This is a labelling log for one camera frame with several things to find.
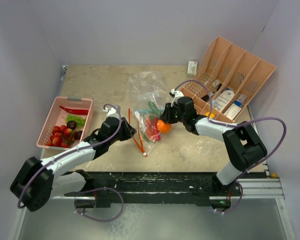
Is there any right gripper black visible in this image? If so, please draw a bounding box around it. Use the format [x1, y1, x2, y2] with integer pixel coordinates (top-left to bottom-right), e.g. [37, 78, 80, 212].
[159, 102, 187, 125]

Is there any orange fake orange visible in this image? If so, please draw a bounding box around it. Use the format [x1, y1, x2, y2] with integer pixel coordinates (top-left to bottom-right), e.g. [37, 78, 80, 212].
[156, 119, 172, 134]

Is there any zip bag with orange watermelon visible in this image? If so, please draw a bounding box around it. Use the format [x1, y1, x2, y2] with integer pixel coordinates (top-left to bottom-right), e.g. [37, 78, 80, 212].
[127, 93, 173, 158]

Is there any zip bag with fake fruit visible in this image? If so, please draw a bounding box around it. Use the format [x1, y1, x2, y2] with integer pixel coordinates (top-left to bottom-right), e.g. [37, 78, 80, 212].
[127, 71, 169, 116]

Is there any red fake chili pepper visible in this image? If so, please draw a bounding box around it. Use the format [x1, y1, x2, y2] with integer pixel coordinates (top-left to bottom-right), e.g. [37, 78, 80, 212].
[59, 105, 89, 116]

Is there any dark purple fake plum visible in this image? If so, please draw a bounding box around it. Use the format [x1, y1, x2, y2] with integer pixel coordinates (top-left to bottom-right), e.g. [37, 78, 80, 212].
[66, 120, 77, 130]

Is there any pink plastic basket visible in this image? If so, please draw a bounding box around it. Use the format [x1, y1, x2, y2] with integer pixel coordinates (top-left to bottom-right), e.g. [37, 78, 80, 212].
[36, 96, 94, 150]

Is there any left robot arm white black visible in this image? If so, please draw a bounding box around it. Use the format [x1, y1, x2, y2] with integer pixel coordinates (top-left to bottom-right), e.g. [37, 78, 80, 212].
[10, 117, 137, 212]

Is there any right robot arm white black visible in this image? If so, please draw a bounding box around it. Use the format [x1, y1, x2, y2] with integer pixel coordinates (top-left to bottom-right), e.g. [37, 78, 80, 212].
[159, 96, 268, 196]

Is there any yellow tape measure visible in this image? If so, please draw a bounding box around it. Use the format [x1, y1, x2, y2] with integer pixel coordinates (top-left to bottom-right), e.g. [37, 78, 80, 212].
[205, 112, 215, 119]

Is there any small white green box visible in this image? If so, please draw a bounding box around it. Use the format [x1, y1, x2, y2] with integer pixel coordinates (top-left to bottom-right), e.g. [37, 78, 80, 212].
[187, 61, 198, 77]

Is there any white medicine box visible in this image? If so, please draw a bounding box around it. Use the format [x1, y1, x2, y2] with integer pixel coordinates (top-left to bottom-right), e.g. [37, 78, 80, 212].
[224, 103, 242, 120]

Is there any orange desk organizer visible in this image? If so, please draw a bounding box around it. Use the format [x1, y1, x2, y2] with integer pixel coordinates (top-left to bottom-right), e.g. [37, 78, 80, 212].
[180, 36, 276, 123]

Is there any small yellow ball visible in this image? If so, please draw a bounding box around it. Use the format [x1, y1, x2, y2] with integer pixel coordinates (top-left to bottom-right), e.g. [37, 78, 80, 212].
[270, 172, 278, 179]

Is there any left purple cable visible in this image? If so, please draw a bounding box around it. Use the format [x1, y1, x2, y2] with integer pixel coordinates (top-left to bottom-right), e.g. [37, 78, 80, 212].
[16, 103, 125, 222]

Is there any purple cable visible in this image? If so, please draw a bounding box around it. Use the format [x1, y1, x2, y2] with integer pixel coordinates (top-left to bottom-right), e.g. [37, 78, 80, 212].
[173, 79, 288, 181]
[16, 103, 125, 222]

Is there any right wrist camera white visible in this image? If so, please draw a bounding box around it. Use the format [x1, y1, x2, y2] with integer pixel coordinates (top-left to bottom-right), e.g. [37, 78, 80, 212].
[169, 89, 184, 106]

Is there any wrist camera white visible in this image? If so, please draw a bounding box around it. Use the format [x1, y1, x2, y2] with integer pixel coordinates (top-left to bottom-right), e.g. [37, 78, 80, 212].
[169, 89, 184, 106]
[103, 107, 119, 119]

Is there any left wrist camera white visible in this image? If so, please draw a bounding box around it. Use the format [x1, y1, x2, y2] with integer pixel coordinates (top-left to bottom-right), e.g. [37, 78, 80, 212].
[103, 107, 119, 119]

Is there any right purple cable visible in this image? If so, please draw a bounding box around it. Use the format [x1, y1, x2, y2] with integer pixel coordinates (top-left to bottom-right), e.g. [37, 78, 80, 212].
[173, 79, 288, 181]

